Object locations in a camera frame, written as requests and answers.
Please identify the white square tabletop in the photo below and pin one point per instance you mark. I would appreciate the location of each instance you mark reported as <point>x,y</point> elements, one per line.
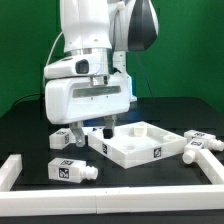
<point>137,144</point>

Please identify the white flat tag plate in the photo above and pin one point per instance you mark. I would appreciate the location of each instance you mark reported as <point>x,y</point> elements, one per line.
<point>83,130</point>

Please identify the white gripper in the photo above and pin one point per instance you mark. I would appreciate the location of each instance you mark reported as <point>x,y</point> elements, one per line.
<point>73,100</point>

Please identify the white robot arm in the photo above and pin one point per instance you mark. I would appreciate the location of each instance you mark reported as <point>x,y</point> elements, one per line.
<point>91,81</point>

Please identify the white U-shaped fence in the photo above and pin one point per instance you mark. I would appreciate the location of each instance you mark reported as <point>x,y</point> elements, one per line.
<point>101,200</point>

